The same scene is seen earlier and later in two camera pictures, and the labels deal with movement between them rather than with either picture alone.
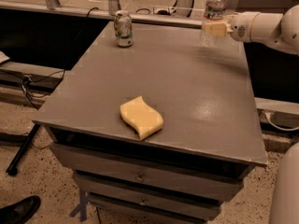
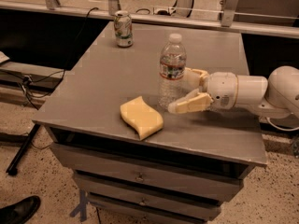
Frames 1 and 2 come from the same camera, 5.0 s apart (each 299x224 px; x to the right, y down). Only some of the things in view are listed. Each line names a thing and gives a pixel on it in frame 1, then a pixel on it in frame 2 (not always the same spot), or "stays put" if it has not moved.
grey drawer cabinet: [202, 155] stays put
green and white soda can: [123, 28] stays put
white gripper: [240, 26] -> [220, 89]
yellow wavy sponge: [144, 119] stays put
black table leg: [13, 166] stays put
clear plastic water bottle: [215, 9] -> [172, 71]
